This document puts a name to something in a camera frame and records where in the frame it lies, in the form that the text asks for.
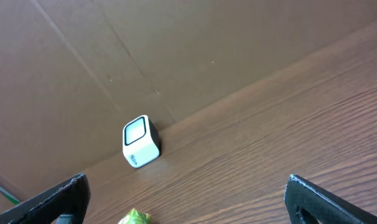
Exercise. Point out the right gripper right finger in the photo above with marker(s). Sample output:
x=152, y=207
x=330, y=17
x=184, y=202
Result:
x=309, y=203

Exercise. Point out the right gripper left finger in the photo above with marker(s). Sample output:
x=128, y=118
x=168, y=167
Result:
x=67, y=202

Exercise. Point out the green drink carton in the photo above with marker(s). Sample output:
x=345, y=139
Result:
x=135, y=216

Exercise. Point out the white barcode scanner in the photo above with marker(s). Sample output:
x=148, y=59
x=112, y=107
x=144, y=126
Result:
x=141, y=142

